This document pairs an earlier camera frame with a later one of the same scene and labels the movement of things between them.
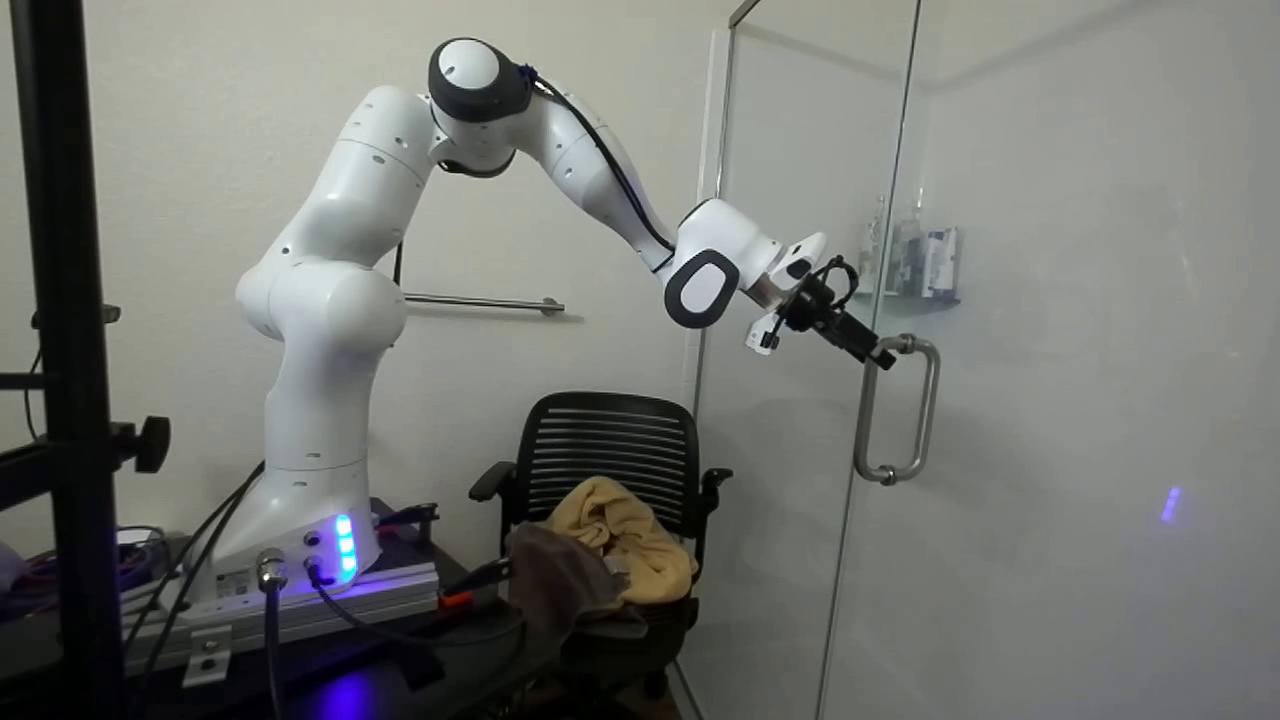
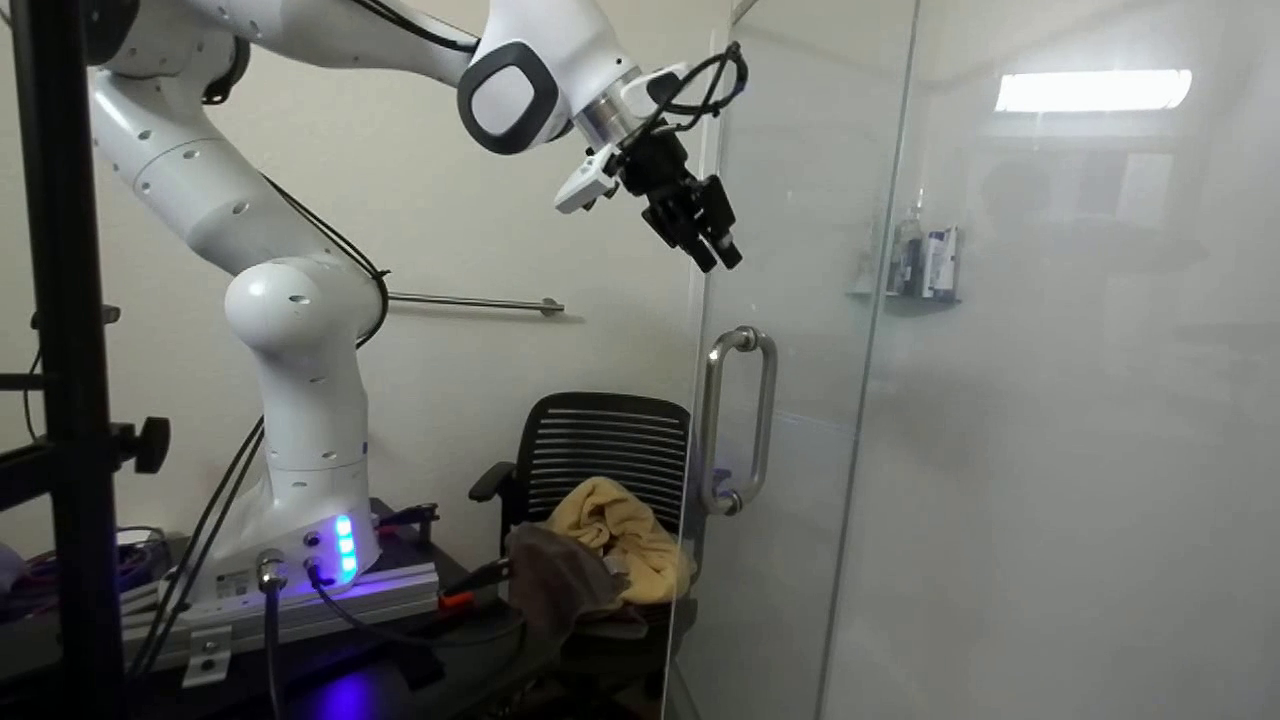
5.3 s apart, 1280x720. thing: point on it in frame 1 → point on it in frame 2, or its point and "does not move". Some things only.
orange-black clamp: [466, 588] does not move
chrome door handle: [901, 345] → [716, 487]
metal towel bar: [487, 303] does not move
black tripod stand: [68, 322] does not move
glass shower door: [1069, 499] → [808, 158]
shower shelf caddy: [901, 303] does not move
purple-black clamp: [402, 527] does not move
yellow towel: [650, 550] does not move
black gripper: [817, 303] → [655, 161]
